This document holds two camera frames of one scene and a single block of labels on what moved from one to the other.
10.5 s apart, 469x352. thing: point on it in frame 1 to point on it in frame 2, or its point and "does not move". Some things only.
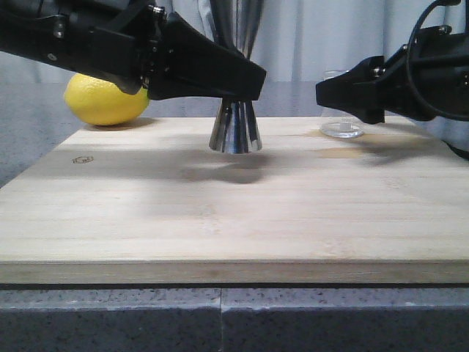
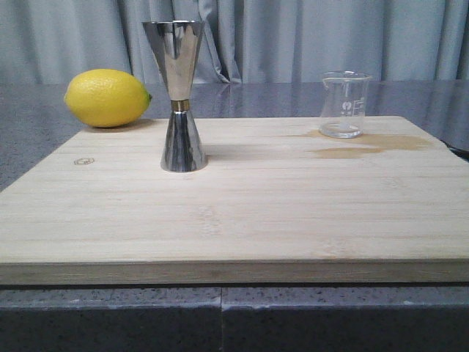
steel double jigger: (237, 23) to (176, 42)
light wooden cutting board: (149, 202) does not move
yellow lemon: (102, 103) does not move
